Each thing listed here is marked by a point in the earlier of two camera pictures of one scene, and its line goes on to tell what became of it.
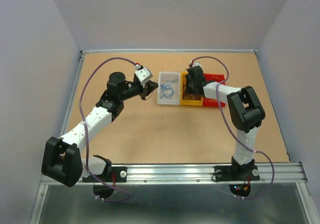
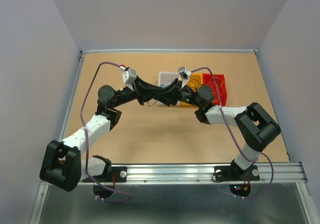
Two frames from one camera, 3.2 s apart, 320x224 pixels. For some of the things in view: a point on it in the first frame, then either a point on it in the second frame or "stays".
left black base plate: [118, 174] stays
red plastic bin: [211, 102] stays
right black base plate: [236, 173] stays
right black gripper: [188, 89] -> [170, 96]
